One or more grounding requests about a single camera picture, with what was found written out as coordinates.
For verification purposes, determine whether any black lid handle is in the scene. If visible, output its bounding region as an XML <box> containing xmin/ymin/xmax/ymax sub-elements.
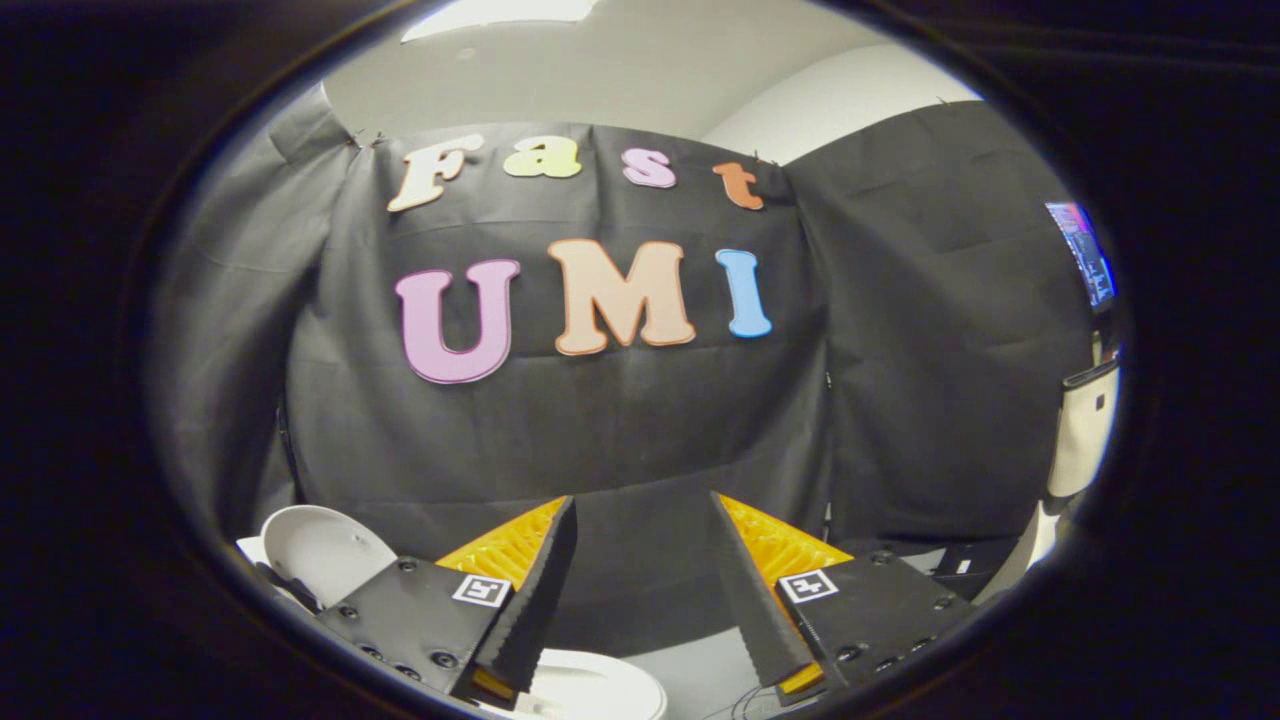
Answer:
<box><xmin>254</xmin><ymin>561</ymin><xmax>323</xmax><ymax>615</ymax></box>

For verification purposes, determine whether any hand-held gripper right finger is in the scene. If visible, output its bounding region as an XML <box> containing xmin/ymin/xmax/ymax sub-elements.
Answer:
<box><xmin>709</xmin><ymin>490</ymin><xmax>976</xmax><ymax>706</ymax></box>

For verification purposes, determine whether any computer monitor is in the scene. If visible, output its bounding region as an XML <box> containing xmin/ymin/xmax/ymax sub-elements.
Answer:
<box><xmin>1044</xmin><ymin>200</ymin><xmax>1118</xmax><ymax>313</ymax></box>

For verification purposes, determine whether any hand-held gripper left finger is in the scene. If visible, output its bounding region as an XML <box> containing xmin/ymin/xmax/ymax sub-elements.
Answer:
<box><xmin>315</xmin><ymin>495</ymin><xmax>579</xmax><ymax>707</ymax></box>

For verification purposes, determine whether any black box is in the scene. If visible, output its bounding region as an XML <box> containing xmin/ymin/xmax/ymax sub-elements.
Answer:
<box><xmin>925</xmin><ymin>538</ymin><xmax>1023</xmax><ymax>603</ymax></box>

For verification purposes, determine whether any white panel with dark edge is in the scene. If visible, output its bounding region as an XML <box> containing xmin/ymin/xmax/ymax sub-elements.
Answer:
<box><xmin>1046</xmin><ymin>358</ymin><xmax>1123</xmax><ymax>501</ymax></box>

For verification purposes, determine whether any black backdrop cloth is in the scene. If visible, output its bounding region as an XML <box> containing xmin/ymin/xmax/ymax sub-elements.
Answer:
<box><xmin>150</xmin><ymin>85</ymin><xmax>1096</xmax><ymax>661</ymax></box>

